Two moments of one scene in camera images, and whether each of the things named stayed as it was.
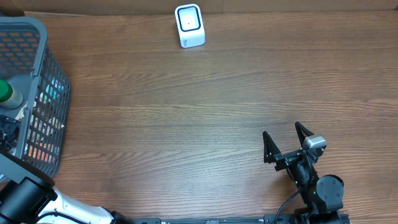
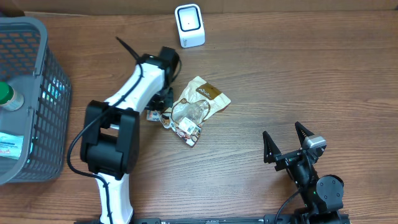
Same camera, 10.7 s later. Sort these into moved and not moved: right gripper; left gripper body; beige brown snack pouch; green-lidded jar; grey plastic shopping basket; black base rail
Moved: left gripper body; beige brown snack pouch
Not moved: black base rail; green-lidded jar; right gripper; grey plastic shopping basket
